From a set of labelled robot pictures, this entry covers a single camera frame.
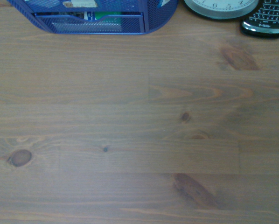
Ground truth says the round white clock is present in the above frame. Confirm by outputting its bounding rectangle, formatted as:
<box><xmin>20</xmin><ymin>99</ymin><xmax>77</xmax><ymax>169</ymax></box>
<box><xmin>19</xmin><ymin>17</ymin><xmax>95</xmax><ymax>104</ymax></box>
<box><xmin>183</xmin><ymin>0</ymin><xmax>259</xmax><ymax>20</ymax></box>

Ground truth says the white paper note in organizer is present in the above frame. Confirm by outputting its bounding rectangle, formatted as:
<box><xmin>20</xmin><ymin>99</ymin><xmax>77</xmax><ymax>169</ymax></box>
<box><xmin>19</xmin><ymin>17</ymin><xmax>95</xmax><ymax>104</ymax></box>
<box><xmin>62</xmin><ymin>0</ymin><xmax>98</xmax><ymax>8</ymax></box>

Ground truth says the black keypad mobile phone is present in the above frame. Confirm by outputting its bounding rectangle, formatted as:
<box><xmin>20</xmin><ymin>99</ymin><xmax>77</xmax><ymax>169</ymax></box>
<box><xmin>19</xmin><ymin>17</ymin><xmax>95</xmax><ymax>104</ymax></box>
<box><xmin>240</xmin><ymin>0</ymin><xmax>279</xmax><ymax>39</ymax></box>

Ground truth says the blue mesh desk organizer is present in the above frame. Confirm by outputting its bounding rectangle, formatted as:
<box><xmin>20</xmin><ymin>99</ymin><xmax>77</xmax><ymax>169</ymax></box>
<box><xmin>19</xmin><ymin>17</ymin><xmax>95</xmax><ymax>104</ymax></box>
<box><xmin>6</xmin><ymin>0</ymin><xmax>179</xmax><ymax>35</ymax></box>

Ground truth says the green card in organizer drawer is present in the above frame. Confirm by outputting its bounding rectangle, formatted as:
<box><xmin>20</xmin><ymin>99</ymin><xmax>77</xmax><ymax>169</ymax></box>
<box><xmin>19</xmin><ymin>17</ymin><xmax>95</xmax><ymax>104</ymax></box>
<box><xmin>83</xmin><ymin>11</ymin><xmax>123</xmax><ymax>26</ymax></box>

